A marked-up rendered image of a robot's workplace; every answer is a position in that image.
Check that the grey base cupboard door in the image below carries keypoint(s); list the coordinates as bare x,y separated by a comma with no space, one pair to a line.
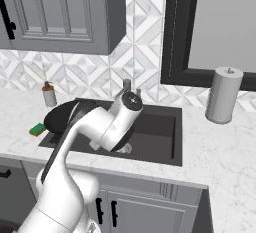
93,217
153,213

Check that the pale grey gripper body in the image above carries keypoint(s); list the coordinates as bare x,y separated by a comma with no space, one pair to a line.
125,148

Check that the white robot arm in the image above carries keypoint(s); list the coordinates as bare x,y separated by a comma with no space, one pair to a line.
66,190

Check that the soap dispenser with orange band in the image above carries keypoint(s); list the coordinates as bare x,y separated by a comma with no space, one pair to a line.
49,96

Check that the dark grey sink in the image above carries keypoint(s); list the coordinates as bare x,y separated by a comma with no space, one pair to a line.
156,137

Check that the grey wall cupboard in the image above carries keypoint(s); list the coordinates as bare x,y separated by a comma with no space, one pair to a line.
116,10

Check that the grey metal tap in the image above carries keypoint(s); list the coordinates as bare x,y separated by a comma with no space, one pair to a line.
126,84

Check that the dark grey appliance front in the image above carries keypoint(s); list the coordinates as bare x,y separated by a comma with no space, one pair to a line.
16,197

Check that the black framed window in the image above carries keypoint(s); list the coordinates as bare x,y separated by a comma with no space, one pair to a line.
176,27

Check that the grey wall cupboard door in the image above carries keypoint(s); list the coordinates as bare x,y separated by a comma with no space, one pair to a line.
56,10

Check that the green sponge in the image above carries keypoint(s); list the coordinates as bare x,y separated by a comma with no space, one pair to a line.
37,129

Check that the white paper towel roll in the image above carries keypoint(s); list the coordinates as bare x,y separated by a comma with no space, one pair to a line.
223,95

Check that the black frying pan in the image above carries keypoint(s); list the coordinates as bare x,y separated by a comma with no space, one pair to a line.
58,118

